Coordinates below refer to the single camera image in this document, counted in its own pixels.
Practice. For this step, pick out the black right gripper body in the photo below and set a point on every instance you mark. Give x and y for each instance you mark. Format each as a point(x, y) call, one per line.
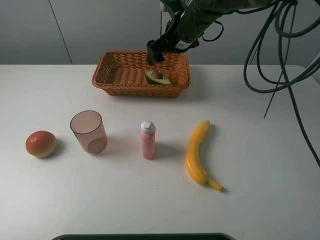
point(192, 23)

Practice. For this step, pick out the halved avocado with pit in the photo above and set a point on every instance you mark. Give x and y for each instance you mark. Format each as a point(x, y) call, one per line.
point(156, 77)

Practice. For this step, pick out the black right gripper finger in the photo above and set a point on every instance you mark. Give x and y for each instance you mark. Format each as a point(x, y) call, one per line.
point(154, 52)

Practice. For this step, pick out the woven wicker basket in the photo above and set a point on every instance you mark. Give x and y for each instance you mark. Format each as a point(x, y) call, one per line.
point(122, 73)

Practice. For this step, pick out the translucent brown plastic cup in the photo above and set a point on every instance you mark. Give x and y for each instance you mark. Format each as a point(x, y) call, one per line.
point(89, 130)

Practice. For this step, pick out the pink bottle white cap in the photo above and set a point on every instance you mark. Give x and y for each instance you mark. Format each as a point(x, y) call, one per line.
point(148, 142)

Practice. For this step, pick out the yellow banana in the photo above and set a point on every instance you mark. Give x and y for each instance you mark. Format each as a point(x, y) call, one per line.
point(193, 163)

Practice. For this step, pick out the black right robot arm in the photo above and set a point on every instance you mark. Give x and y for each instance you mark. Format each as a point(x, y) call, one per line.
point(176, 7)

